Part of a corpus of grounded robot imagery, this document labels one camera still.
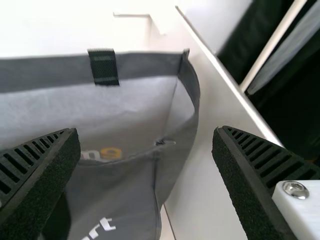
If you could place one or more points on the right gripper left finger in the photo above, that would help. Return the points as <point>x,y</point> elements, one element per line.
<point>32,180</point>

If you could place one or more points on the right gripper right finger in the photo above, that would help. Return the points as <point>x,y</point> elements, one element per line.
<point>250,180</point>

